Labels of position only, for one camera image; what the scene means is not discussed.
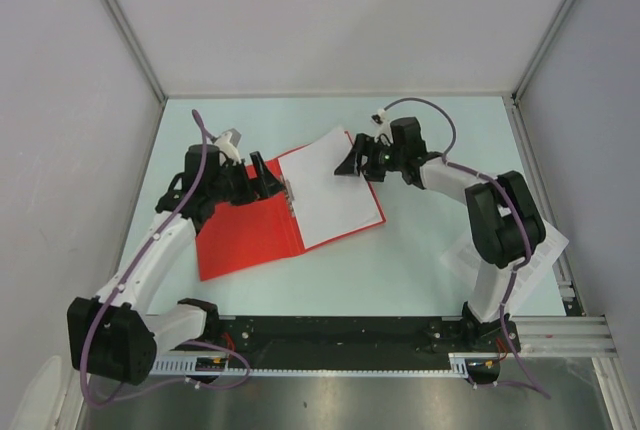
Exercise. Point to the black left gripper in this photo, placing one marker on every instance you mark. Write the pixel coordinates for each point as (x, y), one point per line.
(247, 196)

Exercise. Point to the white slotted cable duct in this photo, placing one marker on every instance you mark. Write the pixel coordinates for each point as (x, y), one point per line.
(215, 365)

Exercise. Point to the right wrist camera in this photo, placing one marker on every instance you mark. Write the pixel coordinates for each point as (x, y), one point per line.
(382, 122)

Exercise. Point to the aluminium frame rail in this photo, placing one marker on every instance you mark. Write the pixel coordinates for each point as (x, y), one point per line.
(553, 335)

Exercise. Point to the metal folder clip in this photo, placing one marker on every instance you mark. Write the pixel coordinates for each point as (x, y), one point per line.
(289, 197)

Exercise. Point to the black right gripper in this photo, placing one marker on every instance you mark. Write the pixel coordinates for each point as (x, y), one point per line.
(351, 165)

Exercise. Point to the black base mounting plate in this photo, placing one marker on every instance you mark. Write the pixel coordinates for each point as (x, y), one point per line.
(250, 333)

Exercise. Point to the red file folder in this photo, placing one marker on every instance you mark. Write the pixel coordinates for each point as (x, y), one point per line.
(239, 237)

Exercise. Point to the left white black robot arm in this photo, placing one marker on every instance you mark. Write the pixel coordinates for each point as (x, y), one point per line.
(131, 290)

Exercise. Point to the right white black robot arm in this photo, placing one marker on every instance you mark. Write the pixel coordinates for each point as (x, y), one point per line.
(505, 224)

